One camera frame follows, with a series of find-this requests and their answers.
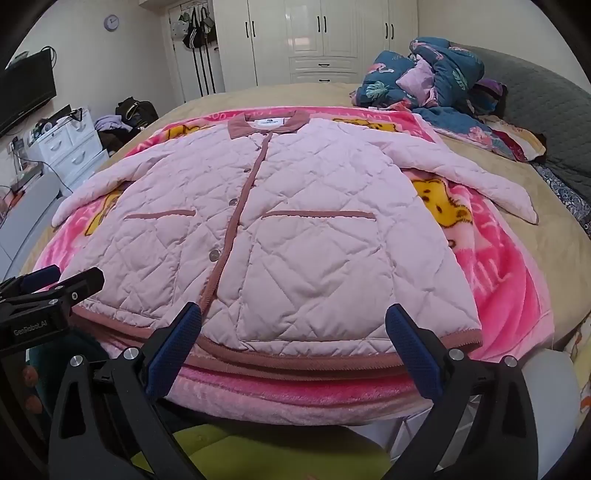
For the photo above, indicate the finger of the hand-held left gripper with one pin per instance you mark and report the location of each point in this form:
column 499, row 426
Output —
column 85, row 284
column 44, row 275

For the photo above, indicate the grey hanging bag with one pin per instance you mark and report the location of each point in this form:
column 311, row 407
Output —
column 178, row 28

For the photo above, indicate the round wall clock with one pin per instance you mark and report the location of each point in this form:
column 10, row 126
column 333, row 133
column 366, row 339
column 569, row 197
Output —
column 111, row 22

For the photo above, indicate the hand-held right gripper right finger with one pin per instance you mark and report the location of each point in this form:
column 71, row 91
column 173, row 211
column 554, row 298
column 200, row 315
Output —
column 415, row 350

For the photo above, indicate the blue flamingo quilt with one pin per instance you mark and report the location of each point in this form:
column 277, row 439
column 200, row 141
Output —
column 392, row 78

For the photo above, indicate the white drawer cabinet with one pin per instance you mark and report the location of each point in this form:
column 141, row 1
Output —
column 69, row 147

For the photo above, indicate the black striped hanging bag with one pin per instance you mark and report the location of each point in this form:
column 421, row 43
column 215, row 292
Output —
column 193, row 32

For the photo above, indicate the grey quilted headboard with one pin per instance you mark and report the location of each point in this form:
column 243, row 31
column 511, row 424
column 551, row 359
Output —
column 545, row 101

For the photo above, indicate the dark hanging bag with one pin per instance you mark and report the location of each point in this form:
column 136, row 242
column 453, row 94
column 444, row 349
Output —
column 209, row 27

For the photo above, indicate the white glossy wardrobe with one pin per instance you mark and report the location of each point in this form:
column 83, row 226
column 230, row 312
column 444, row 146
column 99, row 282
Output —
column 304, row 27

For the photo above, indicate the white door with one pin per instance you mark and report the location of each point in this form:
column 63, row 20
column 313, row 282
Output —
column 189, row 74

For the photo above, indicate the blue white patterned pillow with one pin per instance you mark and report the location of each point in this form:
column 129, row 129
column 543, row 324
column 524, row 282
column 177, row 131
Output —
column 568, row 198

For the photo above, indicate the dark purple garment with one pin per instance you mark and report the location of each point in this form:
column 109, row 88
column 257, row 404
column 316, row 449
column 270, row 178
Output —
column 489, row 94

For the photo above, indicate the clothes pile on chair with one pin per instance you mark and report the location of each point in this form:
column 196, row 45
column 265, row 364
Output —
column 138, row 110

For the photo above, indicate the pink quilted jacket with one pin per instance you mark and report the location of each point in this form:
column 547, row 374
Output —
column 300, row 207

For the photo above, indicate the black television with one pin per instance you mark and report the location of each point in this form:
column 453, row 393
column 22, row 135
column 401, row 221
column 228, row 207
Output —
column 23, row 92

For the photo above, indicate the pink cartoon bear blanket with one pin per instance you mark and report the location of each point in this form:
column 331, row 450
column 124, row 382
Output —
column 498, row 277

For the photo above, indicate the light purple cloth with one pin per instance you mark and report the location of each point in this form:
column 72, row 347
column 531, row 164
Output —
column 108, row 123

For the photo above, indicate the red yellow patterned blanket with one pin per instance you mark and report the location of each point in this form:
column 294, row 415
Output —
column 512, row 138

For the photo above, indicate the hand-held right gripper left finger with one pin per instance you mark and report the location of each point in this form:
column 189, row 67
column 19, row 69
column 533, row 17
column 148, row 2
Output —
column 178, row 341

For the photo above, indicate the person's left hand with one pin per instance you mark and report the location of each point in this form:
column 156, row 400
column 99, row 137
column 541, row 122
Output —
column 31, row 376

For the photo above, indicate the bed with tan sheet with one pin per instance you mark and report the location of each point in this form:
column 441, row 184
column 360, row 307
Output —
column 286, row 94

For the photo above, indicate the yellow-green stool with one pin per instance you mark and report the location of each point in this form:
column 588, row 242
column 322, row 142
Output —
column 277, row 452

